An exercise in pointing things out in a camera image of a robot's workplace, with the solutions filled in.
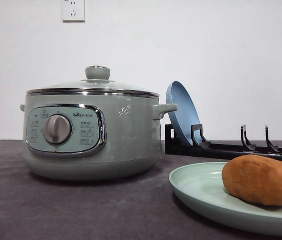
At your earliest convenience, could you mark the glass lid with green knob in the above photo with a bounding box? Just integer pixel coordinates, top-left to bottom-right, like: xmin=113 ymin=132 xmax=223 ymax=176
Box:
xmin=26 ymin=65 xmax=160 ymax=98

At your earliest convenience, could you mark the green plate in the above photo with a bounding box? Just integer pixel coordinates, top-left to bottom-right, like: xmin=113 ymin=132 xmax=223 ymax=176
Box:
xmin=168 ymin=162 xmax=282 ymax=235

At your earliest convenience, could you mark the brown potato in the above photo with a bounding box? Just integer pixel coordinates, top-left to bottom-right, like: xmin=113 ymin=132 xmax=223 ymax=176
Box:
xmin=222 ymin=154 xmax=282 ymax=207

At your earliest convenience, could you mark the blue plate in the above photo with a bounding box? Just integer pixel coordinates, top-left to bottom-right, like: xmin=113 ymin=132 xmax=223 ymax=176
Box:
xmin=166 ymin=80 xmax=202 ymax=145

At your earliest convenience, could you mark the green electric steamer pot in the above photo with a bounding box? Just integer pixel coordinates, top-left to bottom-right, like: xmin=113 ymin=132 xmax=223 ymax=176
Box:
xmin=20 ymin=92 xmax=178 ymax=181

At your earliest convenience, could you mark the black plate rack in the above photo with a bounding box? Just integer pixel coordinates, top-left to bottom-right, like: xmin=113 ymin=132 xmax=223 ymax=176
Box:
xmin=165 ymin=123 xmax=282 ymax=160

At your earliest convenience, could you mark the white wall socket left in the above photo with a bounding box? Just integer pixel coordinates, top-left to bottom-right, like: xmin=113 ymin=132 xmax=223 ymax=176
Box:
xmin=61 ymin=0 xmax=85 ymax=23

